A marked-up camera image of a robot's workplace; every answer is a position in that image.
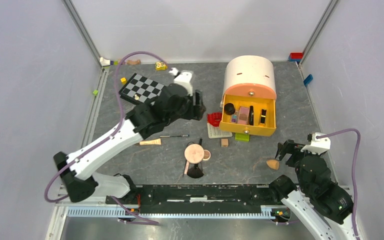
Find colourful eyeshadow palette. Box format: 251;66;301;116
230;112;239;124

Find yellow cube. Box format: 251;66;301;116
120;77;127;85

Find red plastic arch toy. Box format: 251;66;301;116
206;112;223;127

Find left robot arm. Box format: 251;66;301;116
53;68;206;204

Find small wooden cube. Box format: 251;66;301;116
220;138;229;147

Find wooden arch block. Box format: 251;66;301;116
125;59;142;65

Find black eyeliner pencil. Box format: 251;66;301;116
159;134;190;138

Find orange makeup sponge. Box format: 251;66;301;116
266;159;280;170

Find yellow toy block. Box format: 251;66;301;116
155;61;168;71

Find green lego brick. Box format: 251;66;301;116
234;133;250;143

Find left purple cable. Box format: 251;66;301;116
43;50;180;227

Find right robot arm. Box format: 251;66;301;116
268;132;360;240

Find blue block by wall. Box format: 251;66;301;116
303;74;314;87

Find small black round jar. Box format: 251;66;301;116
223;102;236;116

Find black makeup brush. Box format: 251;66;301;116
187;138;204;179

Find round drawer organizer box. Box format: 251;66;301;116
219;55;277;137

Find black white chessboard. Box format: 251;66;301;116
118;73;166;105

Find black mascara tube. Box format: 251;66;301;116
248;105;254;126

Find black gold lipstick case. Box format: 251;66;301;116
259;108;267;126

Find red blue blocks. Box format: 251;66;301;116
288;52;304;62

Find round pink powder compact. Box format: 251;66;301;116
184;143;211;164

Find beige concealer tube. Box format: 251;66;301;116
139;138;162;146

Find pink blush palette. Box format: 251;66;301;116
237;106;250;125

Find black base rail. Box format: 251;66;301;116
119;184;282;215

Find white corner bracket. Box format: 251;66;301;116
99;56;112;67

